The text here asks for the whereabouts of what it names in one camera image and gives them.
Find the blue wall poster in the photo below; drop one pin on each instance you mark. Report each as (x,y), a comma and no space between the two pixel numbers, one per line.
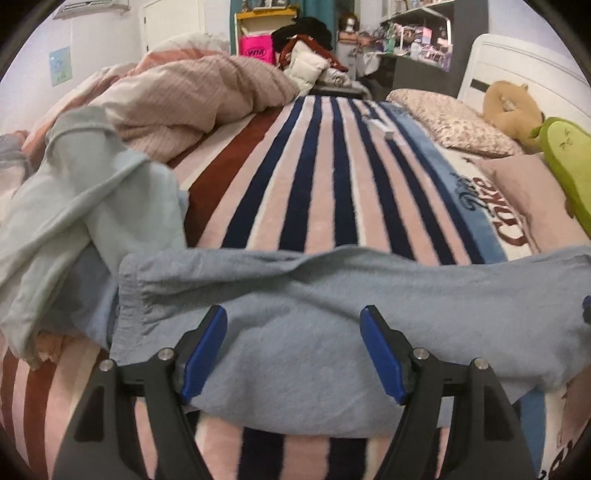
(60,66)

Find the tan plush toy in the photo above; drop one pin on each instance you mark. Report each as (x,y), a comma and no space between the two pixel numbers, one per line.
(511,109)

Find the light blue garment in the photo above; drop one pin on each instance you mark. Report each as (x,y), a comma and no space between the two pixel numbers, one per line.
(87,302)

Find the white puffy jacket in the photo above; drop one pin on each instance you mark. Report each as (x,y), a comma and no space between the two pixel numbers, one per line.
(307,68)

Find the teal curtain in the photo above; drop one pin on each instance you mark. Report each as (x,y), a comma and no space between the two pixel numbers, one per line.
(323,10)

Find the white bed headboard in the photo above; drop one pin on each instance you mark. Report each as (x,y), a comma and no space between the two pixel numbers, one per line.
(553,80)

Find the pink beige duvet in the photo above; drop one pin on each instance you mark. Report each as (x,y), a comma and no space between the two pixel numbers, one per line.
(175,95)

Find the white air conditioner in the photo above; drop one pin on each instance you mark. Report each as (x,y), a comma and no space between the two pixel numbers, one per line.
(72,9)

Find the green avocado plush toy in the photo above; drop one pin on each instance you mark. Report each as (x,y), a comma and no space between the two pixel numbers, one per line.
(567,153)

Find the grey-blue fleece pants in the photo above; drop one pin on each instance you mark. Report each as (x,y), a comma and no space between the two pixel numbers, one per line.
(293,361)

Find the white door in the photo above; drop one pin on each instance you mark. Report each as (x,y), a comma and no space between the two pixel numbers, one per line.
(163,19)

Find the small white remote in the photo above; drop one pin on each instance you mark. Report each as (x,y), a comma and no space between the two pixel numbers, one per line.
(380,127)

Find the floral pillow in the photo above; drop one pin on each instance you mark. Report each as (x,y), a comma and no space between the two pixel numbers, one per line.
(453,124)

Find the yellow shelf unit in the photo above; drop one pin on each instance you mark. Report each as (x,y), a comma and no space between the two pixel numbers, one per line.
(261,21)

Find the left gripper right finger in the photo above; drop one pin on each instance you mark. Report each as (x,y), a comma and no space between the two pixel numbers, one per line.
(457,421)

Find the dark grey bookshelf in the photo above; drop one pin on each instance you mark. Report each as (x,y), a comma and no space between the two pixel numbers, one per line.
(429,46)

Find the striped pink navy blanket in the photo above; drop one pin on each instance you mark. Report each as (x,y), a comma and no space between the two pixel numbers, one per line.
(308,178)

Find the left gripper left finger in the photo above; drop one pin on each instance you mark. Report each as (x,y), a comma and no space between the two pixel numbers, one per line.
(101,441)

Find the pale green garment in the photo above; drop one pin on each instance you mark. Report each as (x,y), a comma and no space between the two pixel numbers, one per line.
(91,189)

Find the pink shopping bag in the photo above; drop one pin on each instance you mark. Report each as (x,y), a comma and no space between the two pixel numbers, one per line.
(258,47)

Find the pink striped pillow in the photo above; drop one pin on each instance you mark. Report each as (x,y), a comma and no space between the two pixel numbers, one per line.
(531,189)

